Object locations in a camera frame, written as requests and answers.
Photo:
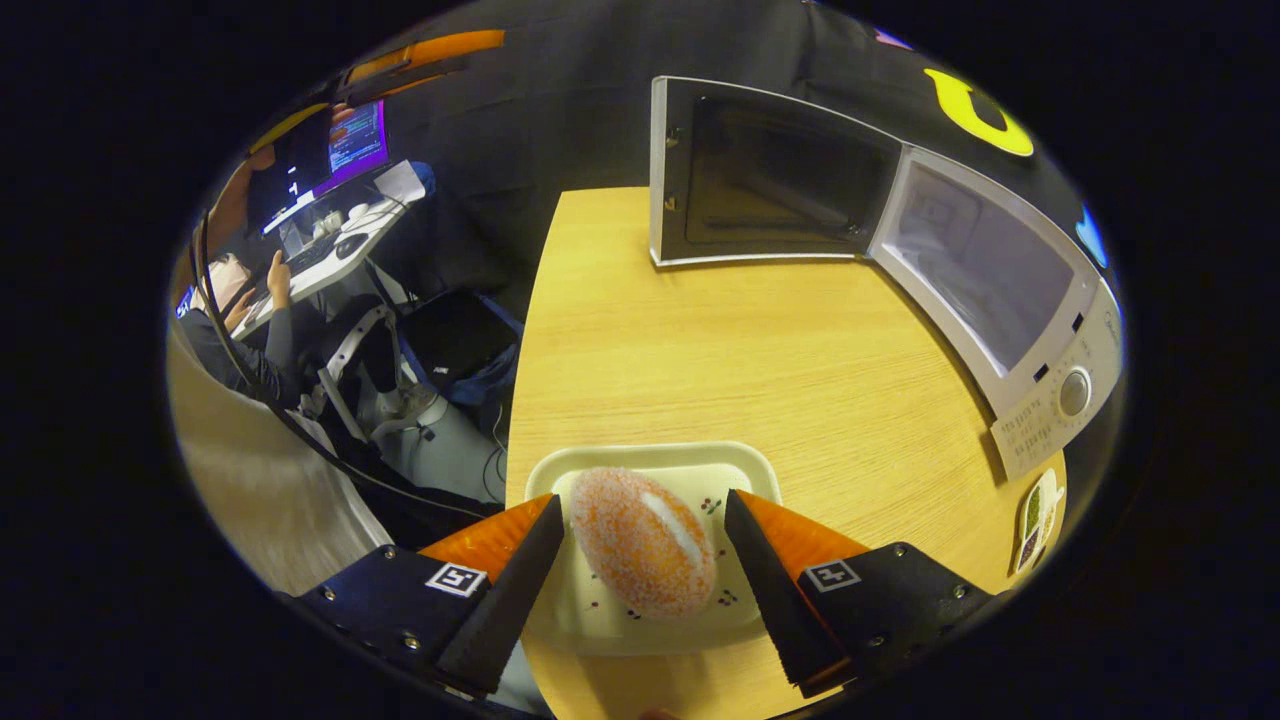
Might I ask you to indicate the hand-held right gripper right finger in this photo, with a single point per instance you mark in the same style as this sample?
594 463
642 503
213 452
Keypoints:
780 600

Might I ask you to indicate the white office desk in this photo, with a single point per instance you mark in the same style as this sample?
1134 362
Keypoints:
320 280

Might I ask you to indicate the white chair frame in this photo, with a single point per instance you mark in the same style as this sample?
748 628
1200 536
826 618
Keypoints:
350 350

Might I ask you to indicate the black and blue chair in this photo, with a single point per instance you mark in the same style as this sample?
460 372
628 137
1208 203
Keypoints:
455 335

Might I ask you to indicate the black computer mouse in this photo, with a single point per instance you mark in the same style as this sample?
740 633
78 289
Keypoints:
352 246

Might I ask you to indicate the black computer keyboard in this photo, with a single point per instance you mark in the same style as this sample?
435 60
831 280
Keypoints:
312 257

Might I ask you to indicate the white divided bean dish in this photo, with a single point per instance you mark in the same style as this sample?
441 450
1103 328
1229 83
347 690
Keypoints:
1035 520

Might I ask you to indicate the sugared orange bread roll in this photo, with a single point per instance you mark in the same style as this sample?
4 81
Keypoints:
640 545

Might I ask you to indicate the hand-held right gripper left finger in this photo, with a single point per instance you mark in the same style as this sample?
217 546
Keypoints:
505 600

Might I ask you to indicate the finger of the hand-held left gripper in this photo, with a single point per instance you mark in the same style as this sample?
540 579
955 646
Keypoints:
400 82
450 45

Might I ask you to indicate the white microwave oven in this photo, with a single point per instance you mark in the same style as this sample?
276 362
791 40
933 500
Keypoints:
980 260

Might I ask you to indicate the computer monitor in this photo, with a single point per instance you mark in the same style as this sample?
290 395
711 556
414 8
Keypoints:
358 140

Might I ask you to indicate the pale green square plate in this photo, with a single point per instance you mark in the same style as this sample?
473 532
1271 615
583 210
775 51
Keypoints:
640 455

